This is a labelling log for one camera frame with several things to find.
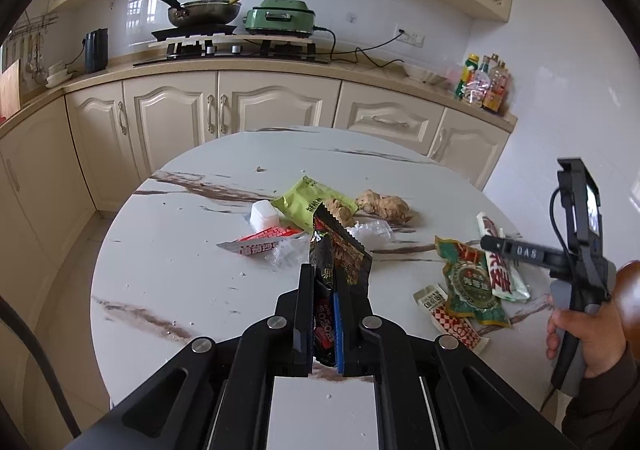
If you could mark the white red snack packet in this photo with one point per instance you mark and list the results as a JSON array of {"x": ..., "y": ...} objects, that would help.
[{"x": 506, "y": 282}]

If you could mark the condiment bottles group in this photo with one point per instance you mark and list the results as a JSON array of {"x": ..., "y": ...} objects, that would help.
[{"x": 483, "y": 82}]

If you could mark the large ginger root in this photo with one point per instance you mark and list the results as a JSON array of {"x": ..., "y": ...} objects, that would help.
[{"x": 391, "y": 209}]

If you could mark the wall power socket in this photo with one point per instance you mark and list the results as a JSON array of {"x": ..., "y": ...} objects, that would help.
[{"x": 409, "y": 37}]

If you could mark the red white sauce packet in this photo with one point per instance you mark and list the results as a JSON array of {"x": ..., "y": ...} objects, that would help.
[{"x": 261, "y": 242}]

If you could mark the hanging utensil rack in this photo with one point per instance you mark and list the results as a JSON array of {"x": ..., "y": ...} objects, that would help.
[{"x": 24, "y": 45}]

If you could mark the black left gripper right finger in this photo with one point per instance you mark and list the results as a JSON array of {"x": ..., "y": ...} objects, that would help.
[{"x": 352, "y": 351}]

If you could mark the black wok with lid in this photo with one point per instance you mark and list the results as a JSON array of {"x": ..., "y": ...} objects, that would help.
[{"x": 208, "y": 12}]

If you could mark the yellow-green snack bag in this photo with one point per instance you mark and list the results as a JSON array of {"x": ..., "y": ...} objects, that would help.
[{"x": 300, "y": 202}]

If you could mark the cream lower kitchen cabinets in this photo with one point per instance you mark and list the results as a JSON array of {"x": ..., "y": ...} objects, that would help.
[{"x": 240, "y": 120}]

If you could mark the small ginger piece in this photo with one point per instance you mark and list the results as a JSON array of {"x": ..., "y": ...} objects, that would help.
[{"x": 341, "y": 212}]

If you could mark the red checkered white packet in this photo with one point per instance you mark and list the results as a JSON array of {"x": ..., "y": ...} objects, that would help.
[{"x": 433, "y": 300}]

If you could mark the person's right hand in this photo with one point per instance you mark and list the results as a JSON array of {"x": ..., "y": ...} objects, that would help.
[{"x": 602, "y": 336}]

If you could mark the clear plastic wrap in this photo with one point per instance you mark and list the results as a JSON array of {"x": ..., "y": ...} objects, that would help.
[{"x": 372, "y": 235}]

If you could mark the green gold food pouch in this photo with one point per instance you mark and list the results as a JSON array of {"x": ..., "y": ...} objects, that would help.
[{"x": 468, "y": 284}]

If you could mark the white plastic cup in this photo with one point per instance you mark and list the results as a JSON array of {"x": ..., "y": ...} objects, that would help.
[{"x": 263, "y": 215}]

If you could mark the black electric kettle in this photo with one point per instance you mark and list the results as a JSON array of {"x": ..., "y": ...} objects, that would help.
[{"x": 96, "y": 50}]

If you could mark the black gas stove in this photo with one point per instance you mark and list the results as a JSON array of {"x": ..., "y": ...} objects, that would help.
[{"x": 232, "y": 45}]

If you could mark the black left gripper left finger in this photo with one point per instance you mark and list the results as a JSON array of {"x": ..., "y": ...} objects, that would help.
[{"x": 303, "y": 326}]

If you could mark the green electric cooker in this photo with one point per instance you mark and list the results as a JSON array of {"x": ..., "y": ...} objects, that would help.
[{"x": 280, "y": 17}]

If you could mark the stacked white bowls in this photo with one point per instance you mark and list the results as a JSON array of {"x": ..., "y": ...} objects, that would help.
[{"x": 58, "y": 73}]

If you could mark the white marble round table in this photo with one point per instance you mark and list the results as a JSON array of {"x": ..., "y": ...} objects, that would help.
[{"x": 204, "y": 348}]

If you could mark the black snack wrapper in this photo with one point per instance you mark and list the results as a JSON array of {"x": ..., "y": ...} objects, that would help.
[{"x": 335, "y": 255}]

